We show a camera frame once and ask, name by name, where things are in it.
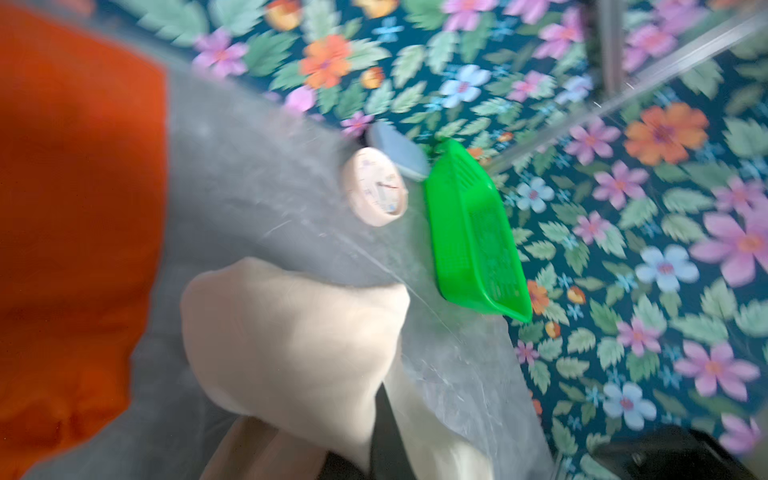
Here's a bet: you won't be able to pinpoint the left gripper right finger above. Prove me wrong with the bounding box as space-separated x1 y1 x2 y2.
368 385 416 480

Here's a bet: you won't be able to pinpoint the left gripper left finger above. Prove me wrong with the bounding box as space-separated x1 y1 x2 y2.
316 452 368 480

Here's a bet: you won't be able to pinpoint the beige shorts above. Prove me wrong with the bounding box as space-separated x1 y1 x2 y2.
180 258 494 479

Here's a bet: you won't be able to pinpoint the orange shorts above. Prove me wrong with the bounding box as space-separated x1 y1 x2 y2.
1 2 167 479

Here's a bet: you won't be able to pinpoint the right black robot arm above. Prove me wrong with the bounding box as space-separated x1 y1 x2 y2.
591 425 757 480

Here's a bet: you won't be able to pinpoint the green plastic basket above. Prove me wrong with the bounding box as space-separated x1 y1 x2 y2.
424 139 533 323

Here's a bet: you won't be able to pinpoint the pink round alarm clock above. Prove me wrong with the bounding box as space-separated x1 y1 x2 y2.
341 147 408 227

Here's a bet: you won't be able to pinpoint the grey rectangular box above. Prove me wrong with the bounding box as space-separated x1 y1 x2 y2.
365 121 431 182

